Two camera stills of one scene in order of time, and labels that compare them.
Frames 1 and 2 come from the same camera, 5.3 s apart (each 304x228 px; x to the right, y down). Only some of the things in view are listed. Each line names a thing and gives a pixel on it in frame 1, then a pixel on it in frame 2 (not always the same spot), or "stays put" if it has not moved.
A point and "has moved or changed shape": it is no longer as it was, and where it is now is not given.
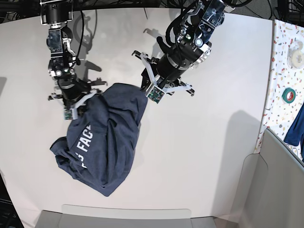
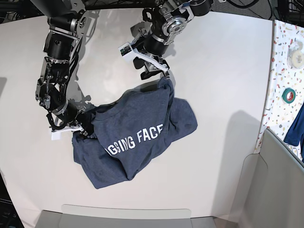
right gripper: x=169 y=70 -> x=154 y=45
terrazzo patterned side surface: x=285 y=93 stays put
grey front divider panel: x=91 y=216 stays put
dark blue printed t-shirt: x=100 y=143 has moved or changed shape
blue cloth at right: x=295 y=135 stays put
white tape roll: x=295 y=55 stays put
